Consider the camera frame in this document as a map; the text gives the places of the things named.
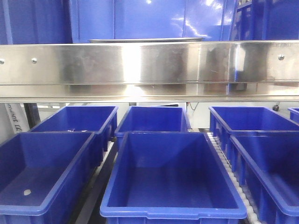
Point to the silver metal tray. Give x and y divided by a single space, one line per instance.
148 40

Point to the back middle blue bin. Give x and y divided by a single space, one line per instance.
152 118

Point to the blue bin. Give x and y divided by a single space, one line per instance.
247 120
170 178
210 20
102 120
152 118
266 20
42 176
268 167

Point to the back left blue bin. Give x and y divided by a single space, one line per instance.
102 120

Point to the lower middle blue bin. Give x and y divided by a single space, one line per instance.
170 178

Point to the back right blue bin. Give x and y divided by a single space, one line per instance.
247 120

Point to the upper middle blue bin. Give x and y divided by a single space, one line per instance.
210 20

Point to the lower left blue bin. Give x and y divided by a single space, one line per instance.
42 176

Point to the lower right blue bin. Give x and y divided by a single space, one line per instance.
268 167

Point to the upper right blue bin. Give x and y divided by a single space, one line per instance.
266 20

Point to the white roller track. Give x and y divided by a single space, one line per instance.
251 215

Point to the stainless steel shelf rail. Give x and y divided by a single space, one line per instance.
139 72

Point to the rail screw right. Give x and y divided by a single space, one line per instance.
281 57

